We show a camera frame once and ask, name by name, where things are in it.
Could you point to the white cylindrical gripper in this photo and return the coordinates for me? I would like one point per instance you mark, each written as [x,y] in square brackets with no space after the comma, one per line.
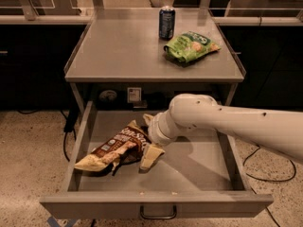
[155,131]

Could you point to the brown chip bag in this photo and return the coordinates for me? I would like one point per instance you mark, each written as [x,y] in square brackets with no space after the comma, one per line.
[123,148]

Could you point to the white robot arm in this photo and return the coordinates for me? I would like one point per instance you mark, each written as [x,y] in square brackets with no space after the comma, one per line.
[278,131]

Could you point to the grey open drawer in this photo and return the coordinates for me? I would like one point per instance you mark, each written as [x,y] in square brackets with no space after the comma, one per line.
[201,174]

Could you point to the grey metal cabinet counter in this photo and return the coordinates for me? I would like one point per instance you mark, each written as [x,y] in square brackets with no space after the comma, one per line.
[121,48]

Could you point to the green chip bag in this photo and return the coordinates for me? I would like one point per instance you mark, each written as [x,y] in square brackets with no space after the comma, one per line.
[190,46]

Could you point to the blue soda can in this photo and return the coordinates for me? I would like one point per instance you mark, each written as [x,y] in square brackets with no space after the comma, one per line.
[166,22]

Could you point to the black drawer handle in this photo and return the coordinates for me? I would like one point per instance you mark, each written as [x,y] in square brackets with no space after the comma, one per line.
[158,212]

